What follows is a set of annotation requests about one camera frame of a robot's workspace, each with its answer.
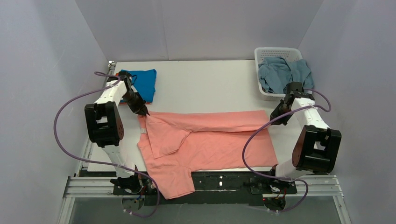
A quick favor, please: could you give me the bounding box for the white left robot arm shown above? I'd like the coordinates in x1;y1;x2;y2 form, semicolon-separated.
85;71;149;178

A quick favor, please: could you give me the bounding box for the aluminium frame rail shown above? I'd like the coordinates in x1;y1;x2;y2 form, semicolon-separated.
58;61;352;224

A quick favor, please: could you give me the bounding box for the white plastic basket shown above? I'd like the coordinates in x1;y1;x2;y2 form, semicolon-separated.
255;47;303;101

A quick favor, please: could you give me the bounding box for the pink t shirt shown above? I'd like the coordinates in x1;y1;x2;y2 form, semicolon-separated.
137;111;278;199

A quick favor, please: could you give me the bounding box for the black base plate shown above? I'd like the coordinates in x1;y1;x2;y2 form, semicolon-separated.
110;171;297;206

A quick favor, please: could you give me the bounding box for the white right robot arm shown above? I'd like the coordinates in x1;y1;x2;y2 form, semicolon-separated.
270;82;342;182

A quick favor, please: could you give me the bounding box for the folded blue t shirt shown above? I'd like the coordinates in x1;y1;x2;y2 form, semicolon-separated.
117;69;157;104

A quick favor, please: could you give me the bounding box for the grey-blue t shirt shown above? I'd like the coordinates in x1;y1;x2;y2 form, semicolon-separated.
258;57;314;94

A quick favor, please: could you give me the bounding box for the folded orange t shirt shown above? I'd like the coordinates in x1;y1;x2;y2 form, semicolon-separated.
119;101;152;105

